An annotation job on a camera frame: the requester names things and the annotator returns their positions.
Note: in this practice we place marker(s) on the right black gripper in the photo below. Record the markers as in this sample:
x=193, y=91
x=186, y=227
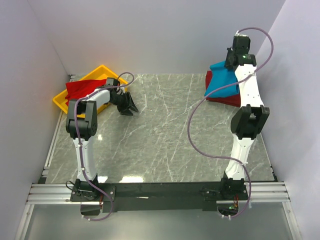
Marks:
x=226, y=63

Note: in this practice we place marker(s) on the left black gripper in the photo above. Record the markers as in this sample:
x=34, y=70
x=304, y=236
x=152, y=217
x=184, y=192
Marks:
x=129, y=104

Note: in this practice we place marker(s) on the blue t shirt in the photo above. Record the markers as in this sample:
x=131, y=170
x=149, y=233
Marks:
x=221, y=76

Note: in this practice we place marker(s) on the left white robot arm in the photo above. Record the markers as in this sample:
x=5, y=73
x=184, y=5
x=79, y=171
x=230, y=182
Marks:
x=82, y=126

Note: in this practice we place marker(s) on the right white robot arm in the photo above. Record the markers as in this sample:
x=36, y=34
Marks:
x=246, y=124

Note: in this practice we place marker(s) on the folded dark red shirt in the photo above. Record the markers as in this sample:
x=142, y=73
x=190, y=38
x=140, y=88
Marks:
x=234, y=100

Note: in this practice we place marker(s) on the yellow plastic tray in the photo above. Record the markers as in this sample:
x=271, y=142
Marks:
x=101, y=72

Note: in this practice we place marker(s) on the red t shirt in tray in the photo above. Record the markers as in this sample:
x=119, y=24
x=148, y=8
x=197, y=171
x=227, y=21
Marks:
x=81, y=88

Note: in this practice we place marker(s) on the black base beam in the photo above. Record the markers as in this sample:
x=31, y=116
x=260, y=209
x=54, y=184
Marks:
x=143, y=196

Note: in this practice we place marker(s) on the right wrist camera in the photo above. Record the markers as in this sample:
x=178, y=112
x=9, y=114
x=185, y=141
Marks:
x=241, y=43

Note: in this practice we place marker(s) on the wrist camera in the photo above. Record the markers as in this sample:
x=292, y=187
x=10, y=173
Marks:
x=112, y=83
x=241, y=43

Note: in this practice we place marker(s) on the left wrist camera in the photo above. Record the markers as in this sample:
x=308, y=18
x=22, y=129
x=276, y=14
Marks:
x=112, y=83

